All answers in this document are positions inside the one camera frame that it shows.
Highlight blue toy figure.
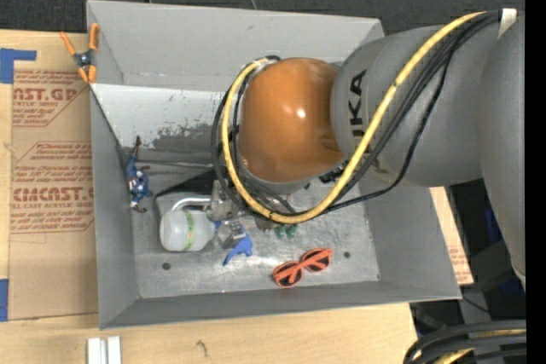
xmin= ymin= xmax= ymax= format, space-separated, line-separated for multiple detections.
xmin=123 ymin=135 xmax=154 ymax=214

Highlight black cylinder on white bracket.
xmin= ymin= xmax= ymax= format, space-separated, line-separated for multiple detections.
xmin=318 ymin=165 xmax=347 ymax=185

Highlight grey metal bin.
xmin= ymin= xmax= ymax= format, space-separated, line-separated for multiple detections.
xmin=84 ymin=0 xmax=464 ymax=331

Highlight white spray bottle, blue trigger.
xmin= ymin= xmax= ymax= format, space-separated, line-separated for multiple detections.
xmin=159 ymin=208 xmax=255 ymax=268

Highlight silver curved metal tube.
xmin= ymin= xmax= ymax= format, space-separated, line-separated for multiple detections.
xmin=170 ymin=194 xmax=213 ymax=213

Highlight orange sunglasses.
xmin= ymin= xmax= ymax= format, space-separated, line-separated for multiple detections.
xmin=271 ymin=247 xmax=334 ymax=289

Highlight brown cardboard board, red print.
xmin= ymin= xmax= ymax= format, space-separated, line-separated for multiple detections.
xmin=0 ymin=28 xmax=474 ymax=321

